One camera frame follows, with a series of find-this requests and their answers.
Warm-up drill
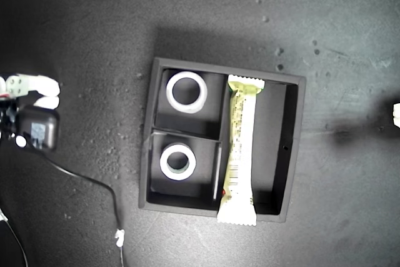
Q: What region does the wide white tape roll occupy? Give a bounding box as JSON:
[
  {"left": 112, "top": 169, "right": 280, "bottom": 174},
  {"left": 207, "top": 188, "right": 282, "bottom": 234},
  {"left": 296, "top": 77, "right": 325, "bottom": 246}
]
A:
[{"left": 165, "top": 71, "right": 209, "bottom": 114}]

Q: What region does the small white tape roll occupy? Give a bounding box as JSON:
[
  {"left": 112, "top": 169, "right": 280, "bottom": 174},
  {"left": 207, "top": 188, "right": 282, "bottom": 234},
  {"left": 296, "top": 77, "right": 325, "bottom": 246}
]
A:
[{"left": 159, "top": 142, "right": 198, "bottom": 181}]

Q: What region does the snack bar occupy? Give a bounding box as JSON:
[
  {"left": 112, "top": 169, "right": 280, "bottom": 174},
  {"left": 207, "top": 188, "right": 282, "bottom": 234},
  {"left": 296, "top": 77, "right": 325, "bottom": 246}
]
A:
[{"left": 216, "top": 74, "right": 266, "bottom": 228}]

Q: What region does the black tray with wells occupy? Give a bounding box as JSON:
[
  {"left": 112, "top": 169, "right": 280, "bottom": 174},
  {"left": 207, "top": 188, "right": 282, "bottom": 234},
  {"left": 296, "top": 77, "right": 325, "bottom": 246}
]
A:
[{"left": 137, "top": 57, "right": 308, "bottom": 224}]

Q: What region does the black camera box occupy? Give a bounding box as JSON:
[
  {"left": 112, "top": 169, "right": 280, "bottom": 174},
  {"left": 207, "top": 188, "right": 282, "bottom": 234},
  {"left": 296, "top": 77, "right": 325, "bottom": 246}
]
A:
[{"left": 14, "top": 105, "right": 61, "bottom": 153}]

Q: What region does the black camera cable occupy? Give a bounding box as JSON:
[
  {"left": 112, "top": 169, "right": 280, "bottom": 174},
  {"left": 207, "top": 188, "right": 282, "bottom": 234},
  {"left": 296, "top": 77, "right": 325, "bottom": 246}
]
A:
[{"left": 39, "top": 149, "right": 123, "bottom": 233}]

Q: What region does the thin pale cable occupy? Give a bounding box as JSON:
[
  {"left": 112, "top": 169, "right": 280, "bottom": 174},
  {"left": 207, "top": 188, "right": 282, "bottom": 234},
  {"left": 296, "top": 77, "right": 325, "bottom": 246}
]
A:
[{"left": 0, "top": 207, "right": 29, "bottom": 267}]

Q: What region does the white cable clip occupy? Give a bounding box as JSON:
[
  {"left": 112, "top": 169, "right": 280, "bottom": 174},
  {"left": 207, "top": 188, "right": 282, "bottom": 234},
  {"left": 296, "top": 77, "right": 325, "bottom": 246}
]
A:
[{"left": 114, "top": 228, "right": 126, "bottom": 248}]

